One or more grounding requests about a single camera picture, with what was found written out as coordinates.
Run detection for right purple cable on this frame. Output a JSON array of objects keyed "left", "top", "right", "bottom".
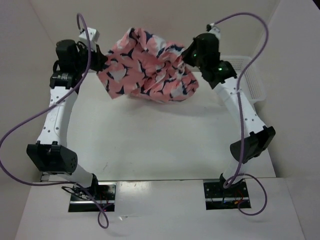
[{"left": 212, "top": 12, "right": 270, "bottom": 216}]

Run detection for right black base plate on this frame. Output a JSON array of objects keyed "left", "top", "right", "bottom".
[{"left": 203, "top": 179, "right": 251, "bottom": 210}]

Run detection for white plastic basket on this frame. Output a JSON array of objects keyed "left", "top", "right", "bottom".
[{"left": 221, "top": 55, "right": 266, "bottom": 104}]

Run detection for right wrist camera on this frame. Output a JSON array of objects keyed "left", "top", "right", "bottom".
[{"left": 206, "top": 23, "right": 221, "bottom": 40}]

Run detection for purple cable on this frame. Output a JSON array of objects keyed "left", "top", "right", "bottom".
[
  {"left": 0, "top": 12, "right": 111, "bottom": 229},
  {"left": 212, "top": 12, "right": 270, "bottom": 216}
]

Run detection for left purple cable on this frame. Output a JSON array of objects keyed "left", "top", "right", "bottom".
[{"left": 0, "top": 12, "right": 111, "bottom": 229}]

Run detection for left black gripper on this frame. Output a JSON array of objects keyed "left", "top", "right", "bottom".
[{"left": 74, "top": 42, "right": 108, "bottom": 74}]

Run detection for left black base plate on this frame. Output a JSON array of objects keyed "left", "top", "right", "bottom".
[{"left": 62, "top": 182, "right": 117, "bottom": 213}]

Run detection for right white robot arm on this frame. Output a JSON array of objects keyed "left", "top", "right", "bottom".
[{"left": 182, "top": 33, "right": 276, "bottom": 197}]

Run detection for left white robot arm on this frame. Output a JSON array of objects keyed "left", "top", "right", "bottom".
[{"left": 26, "top": 39, "right": 108, "bottom": 200}]

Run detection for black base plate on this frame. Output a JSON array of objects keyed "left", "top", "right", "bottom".
[
  {"left": 203, "top": 179, "right": 251, "bottom": 210},
  {"left": 62, "top": 182, "right": 117, "bottom": 213}
]

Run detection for pink shark print shorts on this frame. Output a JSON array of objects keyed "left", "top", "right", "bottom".
[{"left": 97, "top": 28, "right": 199, "bottom": 103}]

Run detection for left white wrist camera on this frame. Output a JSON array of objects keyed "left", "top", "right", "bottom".
[{"left": 78, "top": 27, "right": 100, "bottom": 52}]

